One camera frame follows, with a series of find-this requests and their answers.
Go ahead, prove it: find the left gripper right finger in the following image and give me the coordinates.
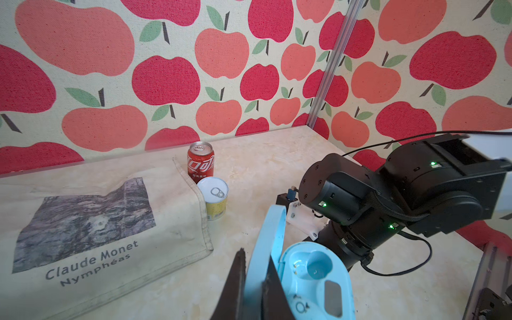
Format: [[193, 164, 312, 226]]
[[261, 258, 295, 320]]

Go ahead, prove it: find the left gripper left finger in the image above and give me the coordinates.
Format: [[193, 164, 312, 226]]
[[210, 248, 246, 320]]

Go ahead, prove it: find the blue earbud charging case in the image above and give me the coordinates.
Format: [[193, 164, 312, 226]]
[[242, 205, 356, 319]]

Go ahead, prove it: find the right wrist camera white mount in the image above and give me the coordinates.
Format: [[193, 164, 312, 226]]
[[275, 186, 328, 241]]

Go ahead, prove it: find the yellow tin can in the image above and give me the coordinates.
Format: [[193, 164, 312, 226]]
[[197, 177, 229, 221]]

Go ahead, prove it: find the beige Monet tote bag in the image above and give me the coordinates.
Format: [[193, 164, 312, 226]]
[[1, 159, 213, 319]]

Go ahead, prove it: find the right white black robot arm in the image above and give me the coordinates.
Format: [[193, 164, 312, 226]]
[[298, 130, 511, 269]]

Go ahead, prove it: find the right aluminium frame post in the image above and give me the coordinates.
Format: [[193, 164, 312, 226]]
[[307, 0, 365, 129]]

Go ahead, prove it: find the red cola can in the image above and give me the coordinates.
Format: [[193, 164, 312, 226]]
[[187, 141, 215, 183]]

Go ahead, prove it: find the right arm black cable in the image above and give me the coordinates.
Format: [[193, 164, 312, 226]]
[[341, 129, 512, 277]]

